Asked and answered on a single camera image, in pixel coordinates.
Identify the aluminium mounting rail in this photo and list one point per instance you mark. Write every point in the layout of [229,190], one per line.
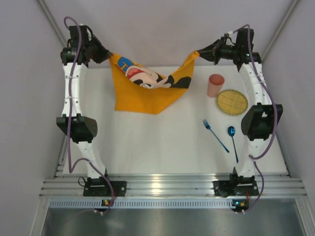
[167,191]

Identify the orange cartoon print cloth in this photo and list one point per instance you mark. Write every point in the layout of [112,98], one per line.
[142,90]

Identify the blue metal spoon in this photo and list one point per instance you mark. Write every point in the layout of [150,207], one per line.
[231,132]

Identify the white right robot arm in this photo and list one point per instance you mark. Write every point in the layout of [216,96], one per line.
[260,121]

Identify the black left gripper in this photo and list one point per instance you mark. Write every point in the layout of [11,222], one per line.
[94,49]

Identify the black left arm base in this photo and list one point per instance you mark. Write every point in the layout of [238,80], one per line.
[98,187]

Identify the yellow woven round plate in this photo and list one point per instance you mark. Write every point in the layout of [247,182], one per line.
[232,102]

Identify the pink plastic cup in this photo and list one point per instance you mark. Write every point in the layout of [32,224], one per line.
[215,83]

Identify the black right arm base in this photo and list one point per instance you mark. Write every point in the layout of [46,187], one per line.
[236,186]

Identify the blue metal fork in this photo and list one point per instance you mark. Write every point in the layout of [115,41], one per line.
[207,126]

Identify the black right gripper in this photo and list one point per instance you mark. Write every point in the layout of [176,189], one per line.
[217,50]

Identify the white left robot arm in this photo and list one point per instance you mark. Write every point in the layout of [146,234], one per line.
[80,129]

